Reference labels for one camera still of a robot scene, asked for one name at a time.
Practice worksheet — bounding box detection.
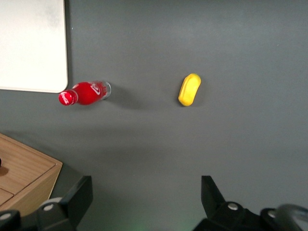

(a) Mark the beige rectangular tray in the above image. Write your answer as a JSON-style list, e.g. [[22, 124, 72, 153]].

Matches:
[[0, 0, 69, 94]]

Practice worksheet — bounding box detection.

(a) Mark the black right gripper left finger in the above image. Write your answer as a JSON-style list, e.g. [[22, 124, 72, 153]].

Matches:
[[38, 176, 94, 230]]

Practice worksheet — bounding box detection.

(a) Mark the red coke bottle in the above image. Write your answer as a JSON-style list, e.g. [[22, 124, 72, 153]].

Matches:
[[58, 80, 112, 107]]

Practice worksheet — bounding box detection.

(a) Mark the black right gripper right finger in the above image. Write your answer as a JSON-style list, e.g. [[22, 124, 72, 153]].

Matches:
[[201, 175, 249, 220]]

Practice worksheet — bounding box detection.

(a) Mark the yellow plastic toy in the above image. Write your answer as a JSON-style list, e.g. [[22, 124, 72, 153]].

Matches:
[[178, 73, 202, 107]]

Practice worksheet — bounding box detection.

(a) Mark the wooden two-drawer cabinet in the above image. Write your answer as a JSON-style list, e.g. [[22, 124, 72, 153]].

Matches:
[[0, 132, 64, 211]]

